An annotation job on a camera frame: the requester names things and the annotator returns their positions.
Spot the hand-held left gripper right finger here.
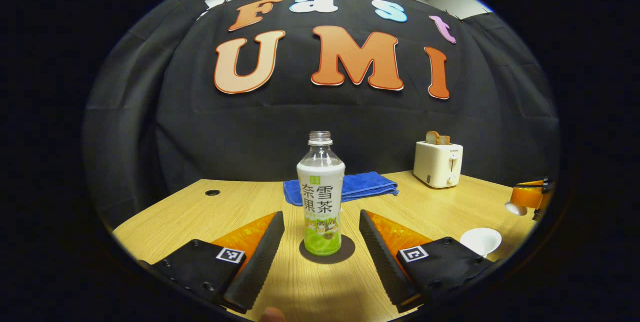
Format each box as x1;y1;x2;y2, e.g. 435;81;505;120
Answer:
359;209;496;312

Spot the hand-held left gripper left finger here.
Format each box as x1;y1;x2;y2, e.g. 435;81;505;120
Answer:
139;211;286;313

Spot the dark round coaster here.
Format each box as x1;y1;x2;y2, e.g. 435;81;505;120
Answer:
299;234;356;264

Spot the white teacup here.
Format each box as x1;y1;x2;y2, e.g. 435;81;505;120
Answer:
460;227;503;257

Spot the clear water bottle white label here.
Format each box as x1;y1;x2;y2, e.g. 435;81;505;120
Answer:
296;131;346;256

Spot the blue folded towel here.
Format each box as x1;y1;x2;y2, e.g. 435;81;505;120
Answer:
283;171;400;206

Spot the cream toaster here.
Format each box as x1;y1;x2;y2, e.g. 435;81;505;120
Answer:
413;141;464;189

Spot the black backdrop cloth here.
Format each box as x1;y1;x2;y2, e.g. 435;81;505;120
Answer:
82;0;561;222

